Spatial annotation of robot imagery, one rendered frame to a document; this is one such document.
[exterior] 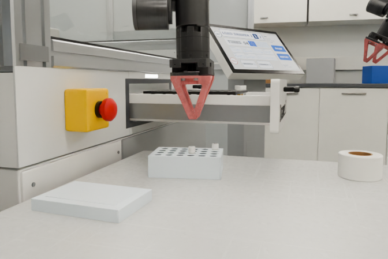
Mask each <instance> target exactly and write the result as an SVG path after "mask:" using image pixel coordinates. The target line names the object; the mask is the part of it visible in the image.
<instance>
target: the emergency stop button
mask: <svg viewBox="0 0 388 259"><path fill-rule="evenodd" d="M99 113H100V115H101V116H102V118H103V119H104V120H105V121H112V120H113V119H114V118H115V117H116V115H117V104H116V102H115V101H114V100H113V99H112V98H105V99H104V100H103V101H102V104H101V105H100V106H99Z"/></svg>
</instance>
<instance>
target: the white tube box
mask: <svg viewBox="0 0 388 259"><path fill-rule="evenodd" d="M222 171H223V148H218V150H217V151H214V150H212V148H195V154H189V153H188V148H180V147H158V148H157V149H156V150H154V151H153V152H152V153H151V154H149V155H148V177H149V178H180V179H214V180H221V177H222Z"/></svg>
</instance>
